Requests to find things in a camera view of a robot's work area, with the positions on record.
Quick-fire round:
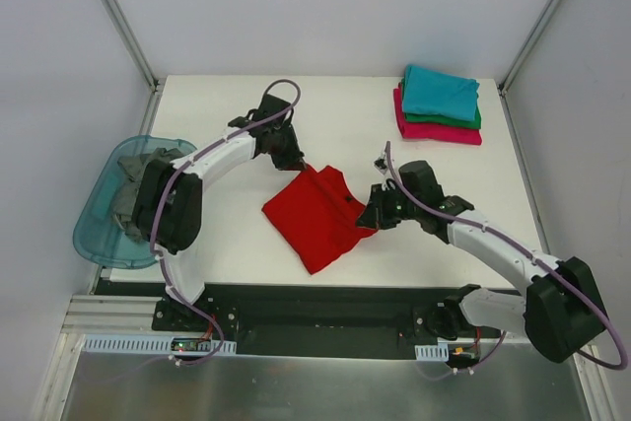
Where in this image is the red t shirt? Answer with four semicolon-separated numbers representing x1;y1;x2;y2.
262;166;376;275

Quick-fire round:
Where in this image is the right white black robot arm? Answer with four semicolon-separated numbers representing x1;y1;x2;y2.
356;158;606;363

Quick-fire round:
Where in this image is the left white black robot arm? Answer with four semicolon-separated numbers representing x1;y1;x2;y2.
132;93;306;331

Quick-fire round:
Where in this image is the pink folded t shirt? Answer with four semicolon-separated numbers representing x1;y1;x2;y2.
392;88;482;146

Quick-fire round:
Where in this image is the green folded t shirt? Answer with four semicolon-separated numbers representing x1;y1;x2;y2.
403;94;482;130

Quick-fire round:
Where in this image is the teal folded t shirt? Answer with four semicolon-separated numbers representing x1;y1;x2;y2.
402;64;479;122

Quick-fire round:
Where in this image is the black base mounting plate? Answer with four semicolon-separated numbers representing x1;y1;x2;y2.
150;282;502;358

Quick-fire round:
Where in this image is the grey crumpled t shirt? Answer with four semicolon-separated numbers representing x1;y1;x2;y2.
111;147;183;244

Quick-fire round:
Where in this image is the blue plastic bin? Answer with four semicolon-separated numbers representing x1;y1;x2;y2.
73;135;196;270

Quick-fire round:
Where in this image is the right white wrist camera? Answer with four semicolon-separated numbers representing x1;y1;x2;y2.
374;142;394;175

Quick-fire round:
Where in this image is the right white cable duct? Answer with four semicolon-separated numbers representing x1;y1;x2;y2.
414;343;450;363

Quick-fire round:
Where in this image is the white cable duct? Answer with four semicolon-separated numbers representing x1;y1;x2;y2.
414;343;450;363
84;334;237;357

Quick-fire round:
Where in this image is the left aluminium frame post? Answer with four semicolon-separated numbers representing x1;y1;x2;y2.
100;0;159;93

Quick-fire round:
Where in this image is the aluminium frame post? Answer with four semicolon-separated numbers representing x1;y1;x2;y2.
100;0;159;93
498;0;564;97

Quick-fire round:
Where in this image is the right aluminium frame post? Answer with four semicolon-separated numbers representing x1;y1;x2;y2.
498;0;564;97

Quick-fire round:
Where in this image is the left white cable duct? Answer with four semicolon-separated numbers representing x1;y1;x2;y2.
84;334;237;357

